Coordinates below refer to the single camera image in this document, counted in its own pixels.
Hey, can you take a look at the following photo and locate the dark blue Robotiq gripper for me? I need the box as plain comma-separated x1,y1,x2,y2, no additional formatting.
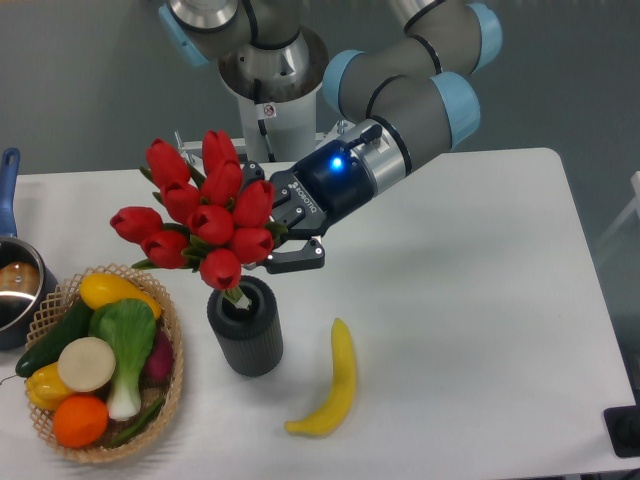
240,120,411,274

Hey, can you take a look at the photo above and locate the red tulip bouquet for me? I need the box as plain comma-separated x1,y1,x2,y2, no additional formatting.
110,130,285,311

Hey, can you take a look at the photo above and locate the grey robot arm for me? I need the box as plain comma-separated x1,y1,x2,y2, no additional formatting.
159,1,502,273

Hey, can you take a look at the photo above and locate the dark grey ribbed vase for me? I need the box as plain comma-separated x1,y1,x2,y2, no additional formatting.
207,276,284,377

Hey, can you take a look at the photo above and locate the yellow banana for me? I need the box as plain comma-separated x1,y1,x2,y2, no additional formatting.
284,318,358,437

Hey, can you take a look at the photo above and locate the green bok choy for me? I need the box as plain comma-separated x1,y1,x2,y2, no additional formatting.
89,299,156,422

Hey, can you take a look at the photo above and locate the purple sweet potato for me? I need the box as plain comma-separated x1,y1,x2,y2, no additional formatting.
143,329,174,382

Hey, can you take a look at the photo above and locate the yellow squash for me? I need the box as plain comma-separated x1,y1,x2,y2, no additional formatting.
79,273,162,320

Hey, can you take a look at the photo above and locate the green cucumber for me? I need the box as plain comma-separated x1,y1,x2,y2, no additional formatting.
15,299,93,378

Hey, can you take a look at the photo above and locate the woven wicker basket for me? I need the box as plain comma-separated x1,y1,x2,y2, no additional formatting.
26,264,184,464

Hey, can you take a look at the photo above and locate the green bean pod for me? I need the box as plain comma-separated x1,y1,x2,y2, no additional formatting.
107,397,165,448

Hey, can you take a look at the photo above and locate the orange fruit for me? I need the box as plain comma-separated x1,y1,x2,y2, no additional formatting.
53,394,109,448

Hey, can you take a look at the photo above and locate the yellow bell pepper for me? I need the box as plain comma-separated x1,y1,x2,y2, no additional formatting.
25,362,75,411

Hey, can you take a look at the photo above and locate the black device at table edge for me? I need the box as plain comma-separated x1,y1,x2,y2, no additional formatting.
603,405,640,458

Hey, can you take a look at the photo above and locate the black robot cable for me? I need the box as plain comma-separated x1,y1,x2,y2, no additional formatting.
252,77,277,164

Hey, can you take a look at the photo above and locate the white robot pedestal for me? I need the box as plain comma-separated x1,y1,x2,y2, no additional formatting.
173,92,351,168

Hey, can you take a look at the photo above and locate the blue handled saucepan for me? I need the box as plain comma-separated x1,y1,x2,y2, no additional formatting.
1,148,57,351

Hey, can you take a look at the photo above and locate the white frame at right edge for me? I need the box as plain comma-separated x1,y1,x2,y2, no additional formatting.
593,171,639,268

